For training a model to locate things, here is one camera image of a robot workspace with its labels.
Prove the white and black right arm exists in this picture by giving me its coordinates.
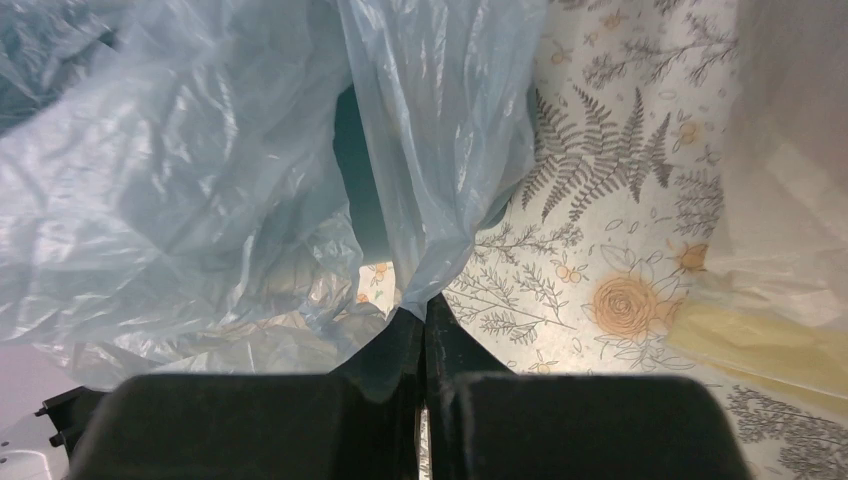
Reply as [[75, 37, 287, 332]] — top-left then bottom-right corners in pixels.
[[1, 296, 750, 479]]

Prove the yellowish crumpled plastic bag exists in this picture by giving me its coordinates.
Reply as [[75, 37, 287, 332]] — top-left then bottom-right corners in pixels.
[[668, 1, 847, 415]]

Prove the floral patterned table cloth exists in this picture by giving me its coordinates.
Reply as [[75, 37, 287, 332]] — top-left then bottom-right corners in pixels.
[[354, 0, 848, 480]]

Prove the light blue plastic trash bag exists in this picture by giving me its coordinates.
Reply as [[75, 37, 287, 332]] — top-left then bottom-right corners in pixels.
[[1, 1, 547, 390]]

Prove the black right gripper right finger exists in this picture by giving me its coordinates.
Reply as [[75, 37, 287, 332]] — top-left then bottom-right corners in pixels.
[[423, 296, 749, 479]]

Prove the teal plastic trash bin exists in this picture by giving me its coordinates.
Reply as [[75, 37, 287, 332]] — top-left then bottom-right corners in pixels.
[[331, 82, 538, 266]]

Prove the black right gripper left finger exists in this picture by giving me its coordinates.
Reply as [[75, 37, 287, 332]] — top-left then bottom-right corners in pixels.
[[70, 310, 423, 479]]

